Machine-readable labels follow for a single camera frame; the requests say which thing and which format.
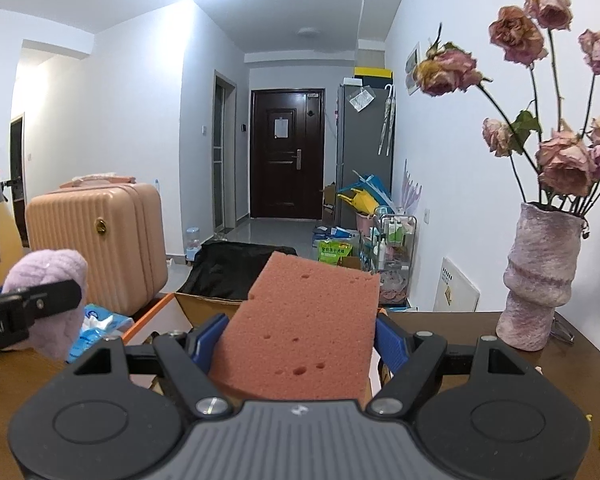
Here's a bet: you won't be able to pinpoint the purple fluffy cloth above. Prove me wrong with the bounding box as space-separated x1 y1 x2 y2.
2 249 90 361

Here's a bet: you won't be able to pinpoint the yellow plastic dustpan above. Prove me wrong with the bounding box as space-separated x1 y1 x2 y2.
337 187 378 213

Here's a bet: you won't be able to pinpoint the purple wall decoration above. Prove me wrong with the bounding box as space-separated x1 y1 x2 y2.
402 160 423 216

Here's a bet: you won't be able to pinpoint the black cloth bag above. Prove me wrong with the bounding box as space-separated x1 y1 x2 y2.
182 241 298 302

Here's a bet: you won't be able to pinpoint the clear plastic bag on refrigerator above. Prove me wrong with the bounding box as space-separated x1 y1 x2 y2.
349 87 376 111

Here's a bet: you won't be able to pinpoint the grey side door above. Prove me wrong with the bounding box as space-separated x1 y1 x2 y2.
212 72 237 233

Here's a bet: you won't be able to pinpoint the grey refrigerator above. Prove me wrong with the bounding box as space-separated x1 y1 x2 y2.
337 82 393 231

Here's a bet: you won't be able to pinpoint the black eyeglasses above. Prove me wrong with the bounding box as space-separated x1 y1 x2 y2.
550 312 576 343

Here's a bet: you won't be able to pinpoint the blue white floor package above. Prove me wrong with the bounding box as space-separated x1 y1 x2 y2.
312 226 361 246

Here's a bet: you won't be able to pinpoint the white folded umbrella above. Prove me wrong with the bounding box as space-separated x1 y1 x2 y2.
378 87 390 156
386 85 397 157

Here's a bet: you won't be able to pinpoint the white wall heater panel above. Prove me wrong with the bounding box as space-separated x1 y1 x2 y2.
434 256 481 312

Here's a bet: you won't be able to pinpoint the yellow black box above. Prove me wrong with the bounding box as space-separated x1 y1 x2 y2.
354 66 393 86

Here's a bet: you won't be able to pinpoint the small water bottle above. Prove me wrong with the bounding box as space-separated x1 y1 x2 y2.
185 226 202 261

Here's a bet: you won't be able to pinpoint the pink ribbed suitcase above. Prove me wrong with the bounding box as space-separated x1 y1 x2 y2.
25 175 168 313

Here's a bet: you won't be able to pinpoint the orange cardboard box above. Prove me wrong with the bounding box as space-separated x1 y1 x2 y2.
122 290 398 396

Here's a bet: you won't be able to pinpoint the white framed wall panel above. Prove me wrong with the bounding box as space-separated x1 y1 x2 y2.
405 42 422 96

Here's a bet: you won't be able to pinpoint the brown cake-shaped sponge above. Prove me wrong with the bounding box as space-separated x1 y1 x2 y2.
207 251 382 403

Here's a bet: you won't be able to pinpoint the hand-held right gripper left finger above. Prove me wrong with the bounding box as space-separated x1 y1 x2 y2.
74 313 233 418

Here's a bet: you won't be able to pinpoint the bunch of dried pink roses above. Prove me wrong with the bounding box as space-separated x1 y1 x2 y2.
412 0 600 216

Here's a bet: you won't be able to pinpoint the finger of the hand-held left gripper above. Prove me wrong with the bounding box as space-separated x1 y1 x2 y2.
19 279 84 320

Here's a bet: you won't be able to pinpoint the blue tissue pack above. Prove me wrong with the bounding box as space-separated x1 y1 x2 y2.
65 304 136 363

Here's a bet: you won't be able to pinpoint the pink textured vase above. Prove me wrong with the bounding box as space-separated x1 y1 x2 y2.
496 201 588 352

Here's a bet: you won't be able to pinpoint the brown cardboard carton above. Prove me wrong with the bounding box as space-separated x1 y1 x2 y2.
322 184 338 226

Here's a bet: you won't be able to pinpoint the dark brown door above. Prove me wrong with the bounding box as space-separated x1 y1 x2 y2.
250 89 325 221

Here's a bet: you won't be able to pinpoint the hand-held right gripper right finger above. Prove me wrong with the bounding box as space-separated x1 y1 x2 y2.
366 312 528 417

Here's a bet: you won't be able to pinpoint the yellow thermos jug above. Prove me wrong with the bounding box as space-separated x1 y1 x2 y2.
0 165 26 286

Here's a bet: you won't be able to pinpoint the green printed bag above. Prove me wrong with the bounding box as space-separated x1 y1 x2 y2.
317 240 355 266

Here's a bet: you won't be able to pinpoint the metal rolling rack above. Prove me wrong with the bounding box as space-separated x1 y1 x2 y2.
360 207 417 286

